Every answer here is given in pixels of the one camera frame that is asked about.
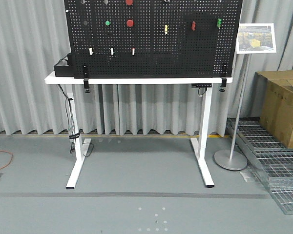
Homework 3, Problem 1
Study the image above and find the lower red mushroom button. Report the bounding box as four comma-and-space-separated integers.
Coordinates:
126, 19, 134, 27

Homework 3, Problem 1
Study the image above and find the grey curtain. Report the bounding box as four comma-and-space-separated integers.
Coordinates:
0, 0, 293, 135

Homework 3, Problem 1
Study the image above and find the black perforated pegboard panel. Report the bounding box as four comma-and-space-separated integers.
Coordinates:
64, 0, 242, 78

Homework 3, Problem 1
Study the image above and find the red mushroom button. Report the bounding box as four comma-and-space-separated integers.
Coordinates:
125, 0, 133, 5
126, 19, 134, 27

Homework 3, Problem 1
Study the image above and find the left black desk clamp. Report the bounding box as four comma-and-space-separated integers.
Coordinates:
83, 64, 90, 93

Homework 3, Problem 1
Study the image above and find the metal floor grating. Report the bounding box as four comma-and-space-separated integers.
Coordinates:
236, 117, 293, 215

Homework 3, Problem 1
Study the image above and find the printed photo sign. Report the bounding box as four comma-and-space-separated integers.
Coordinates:
236, 23, 276, 54

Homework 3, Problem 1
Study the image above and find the white standing desk frame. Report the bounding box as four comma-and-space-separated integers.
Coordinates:
44, 72, 233, 189

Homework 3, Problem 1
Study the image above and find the orange floor cable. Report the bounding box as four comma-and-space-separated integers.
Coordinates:
0, 149, 13, 172

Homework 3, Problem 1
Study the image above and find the black box on desk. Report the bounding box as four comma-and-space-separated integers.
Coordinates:
54, 53, 74, 77

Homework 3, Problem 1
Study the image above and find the red toggle switch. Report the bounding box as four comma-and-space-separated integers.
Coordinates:
191, 21, 196, 31

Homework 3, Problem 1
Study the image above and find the brown cardboard box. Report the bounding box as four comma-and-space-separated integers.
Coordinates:
257, 70, 293, 149

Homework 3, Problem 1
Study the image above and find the silver sign stand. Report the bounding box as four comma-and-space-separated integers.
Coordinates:
213, 54, 251, 171

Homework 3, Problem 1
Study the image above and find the desk height control panel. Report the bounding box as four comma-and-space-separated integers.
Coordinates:
191, 83, 212, 88

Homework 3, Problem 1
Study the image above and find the green toggle switch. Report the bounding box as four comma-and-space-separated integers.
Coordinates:
217, 18, 222, 28

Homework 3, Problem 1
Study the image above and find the upper red mushroom button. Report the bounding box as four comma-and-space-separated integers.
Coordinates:
125, 0, 133, 5

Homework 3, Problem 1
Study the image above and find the black desk cable bundle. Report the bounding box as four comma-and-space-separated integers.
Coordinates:
57, 84, 94, 157

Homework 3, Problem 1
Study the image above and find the right black desk clamp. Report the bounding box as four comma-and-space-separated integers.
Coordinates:
219, 63, 229, 93

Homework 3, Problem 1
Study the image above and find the black desk clamp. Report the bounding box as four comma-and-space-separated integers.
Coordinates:
219, 63, 229, 93
83, 64, 90, 93

